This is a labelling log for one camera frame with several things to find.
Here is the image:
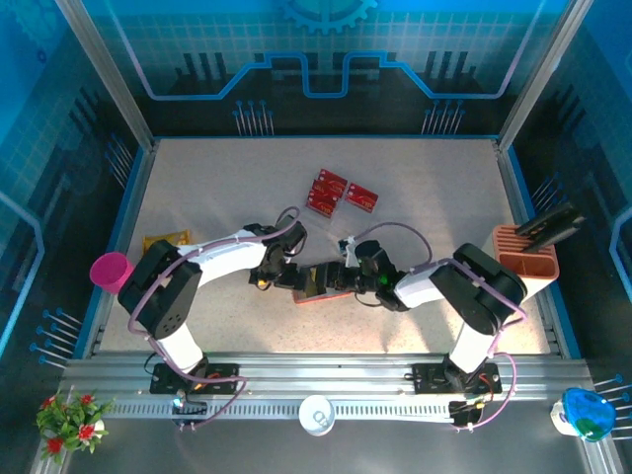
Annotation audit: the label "black knife handle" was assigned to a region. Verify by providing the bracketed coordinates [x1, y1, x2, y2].
[516, 200, 579, 237]
[530, 212, 588, 254]

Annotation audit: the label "orange card holder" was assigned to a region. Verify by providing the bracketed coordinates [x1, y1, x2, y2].
[290, 265, 356, 306]

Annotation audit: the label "clear acrylic card stand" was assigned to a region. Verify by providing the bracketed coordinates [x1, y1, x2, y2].
[303, 166, 382, 233]

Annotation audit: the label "blue green globe ornament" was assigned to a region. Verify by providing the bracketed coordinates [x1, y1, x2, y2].
[549, 387, 618, 442]

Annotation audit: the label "orange white knife block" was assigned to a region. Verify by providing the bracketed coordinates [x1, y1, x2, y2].
[492, 224, 561, 297]

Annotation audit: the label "white slotted cable duct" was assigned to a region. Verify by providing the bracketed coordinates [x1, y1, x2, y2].
[111, 402, 455, 421]

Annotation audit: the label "aluminium frame post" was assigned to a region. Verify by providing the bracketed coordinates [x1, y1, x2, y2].
[52, 0, 158, 152]
[495, 0, 593, 153]

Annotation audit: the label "yellow snack packet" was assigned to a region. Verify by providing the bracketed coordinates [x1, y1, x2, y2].
[141, 229, 192, 258]

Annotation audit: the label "artificial plant red flowers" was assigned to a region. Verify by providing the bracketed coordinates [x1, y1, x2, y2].
[35, 388, 118, 466]

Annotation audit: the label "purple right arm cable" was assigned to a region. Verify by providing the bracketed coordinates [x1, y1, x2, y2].
[353, 221, 527, 434]

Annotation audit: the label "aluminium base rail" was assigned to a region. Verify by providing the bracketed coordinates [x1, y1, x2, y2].
[58, 351, 593, 404]

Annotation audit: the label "pink plastic goblet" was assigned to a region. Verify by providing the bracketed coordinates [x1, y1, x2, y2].
[90, 251, 135, 296]

